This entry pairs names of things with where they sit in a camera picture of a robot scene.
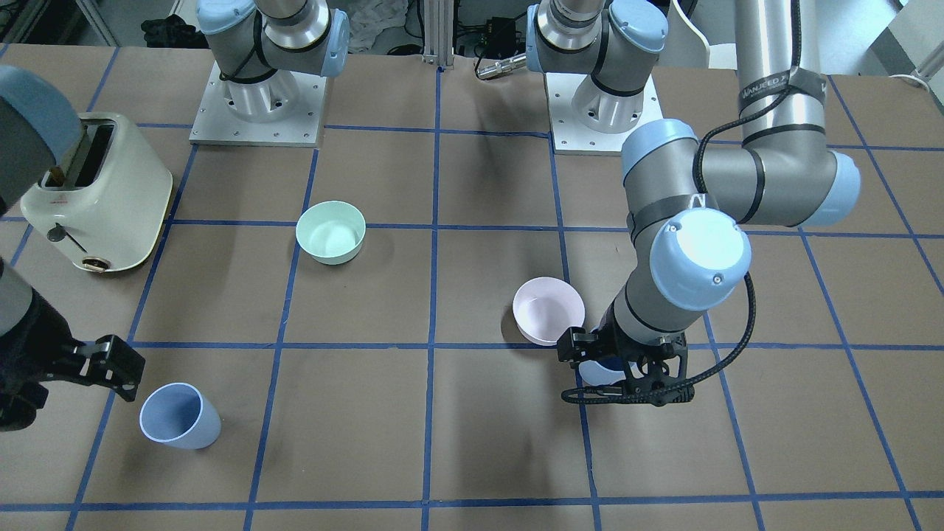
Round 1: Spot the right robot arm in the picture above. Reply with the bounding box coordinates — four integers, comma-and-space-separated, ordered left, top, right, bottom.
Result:
2, 1, 350, 431

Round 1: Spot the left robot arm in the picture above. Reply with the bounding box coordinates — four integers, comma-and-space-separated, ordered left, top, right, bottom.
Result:
557, 1, 861, 406

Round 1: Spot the blue cup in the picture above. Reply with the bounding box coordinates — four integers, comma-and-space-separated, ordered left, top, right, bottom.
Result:
139, 382, 221, 450
577, 328, 626, 386

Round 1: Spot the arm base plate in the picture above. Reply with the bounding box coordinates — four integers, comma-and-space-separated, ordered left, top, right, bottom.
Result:
545, 73, 663, 156
189, 65, 328, 148

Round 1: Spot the cream white toaster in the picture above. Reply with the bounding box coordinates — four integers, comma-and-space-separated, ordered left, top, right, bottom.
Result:
19, 112, 174, 273

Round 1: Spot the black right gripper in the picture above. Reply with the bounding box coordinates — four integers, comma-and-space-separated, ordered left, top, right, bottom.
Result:
1, 291, 146, 431

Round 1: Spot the black braided cable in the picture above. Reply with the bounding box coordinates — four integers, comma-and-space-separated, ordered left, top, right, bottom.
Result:
560, 0, 805, 405

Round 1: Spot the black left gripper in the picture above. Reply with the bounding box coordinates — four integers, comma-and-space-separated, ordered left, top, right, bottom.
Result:
557, 324, 695, 406

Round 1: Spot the aluminium frame post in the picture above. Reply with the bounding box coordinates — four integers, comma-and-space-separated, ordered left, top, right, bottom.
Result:
421, 0, 457, 72

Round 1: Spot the mint green bowl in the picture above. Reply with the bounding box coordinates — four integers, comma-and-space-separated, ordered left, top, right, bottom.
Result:
294, 201, 367, 266

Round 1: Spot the pink bowl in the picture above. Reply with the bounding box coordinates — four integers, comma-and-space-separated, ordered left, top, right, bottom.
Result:
512, 277, 586, 347

